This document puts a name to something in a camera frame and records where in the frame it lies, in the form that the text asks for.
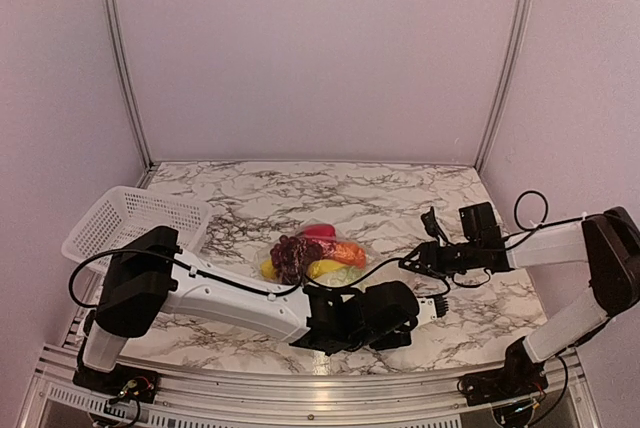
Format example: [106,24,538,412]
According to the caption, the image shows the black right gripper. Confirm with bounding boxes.
[399,239,481,279]

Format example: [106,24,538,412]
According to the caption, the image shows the clear zip top bag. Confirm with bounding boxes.
[253,222,401,290]

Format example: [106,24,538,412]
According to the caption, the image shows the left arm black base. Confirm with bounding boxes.
[73,363,160,403]

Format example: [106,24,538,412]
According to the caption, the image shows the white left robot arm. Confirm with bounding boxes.
[81,226,420,393]

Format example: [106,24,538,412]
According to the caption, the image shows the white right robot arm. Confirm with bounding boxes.
[399,202,639,396]

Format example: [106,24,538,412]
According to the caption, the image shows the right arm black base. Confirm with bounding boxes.
[457,337,549,406]

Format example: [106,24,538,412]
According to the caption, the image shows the orange fake carrot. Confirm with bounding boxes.
[331,242,367,269]

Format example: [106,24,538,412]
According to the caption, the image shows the yellow fake lemon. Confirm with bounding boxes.
[307,259,348,280]

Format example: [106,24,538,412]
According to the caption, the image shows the red fake pepper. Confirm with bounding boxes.
[301,223,336,241]

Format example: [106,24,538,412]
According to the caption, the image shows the purple fake grapes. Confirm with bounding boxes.
[270,235,323,285]

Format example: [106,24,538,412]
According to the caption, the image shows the peach fake fruit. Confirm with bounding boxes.
[260,259,277,280]

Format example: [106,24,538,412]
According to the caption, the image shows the white perforated plastic basket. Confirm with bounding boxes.
[61,186,213,263]

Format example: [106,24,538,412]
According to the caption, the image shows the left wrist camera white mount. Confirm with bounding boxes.
[417,295,449,326]

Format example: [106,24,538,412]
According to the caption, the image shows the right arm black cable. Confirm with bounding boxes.
[444,190,586,289]

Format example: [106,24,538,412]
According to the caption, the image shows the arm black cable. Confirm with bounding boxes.
[444,190,586,289]
[68,246,451,309]

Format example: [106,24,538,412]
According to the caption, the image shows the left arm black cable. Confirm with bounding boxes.
[68,246,451,309]

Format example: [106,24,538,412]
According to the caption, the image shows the aluminium front rail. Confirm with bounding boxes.
[17,345,602,427]

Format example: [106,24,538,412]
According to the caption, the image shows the right aluminium corner post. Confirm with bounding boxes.
[474,0,532,174]

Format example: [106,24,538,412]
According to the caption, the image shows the aluminium corner post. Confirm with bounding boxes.
[474,0,532,174]
[103,0,154,172]

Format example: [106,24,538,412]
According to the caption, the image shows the left aluminium corner post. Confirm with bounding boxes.
[103,0,154,172]

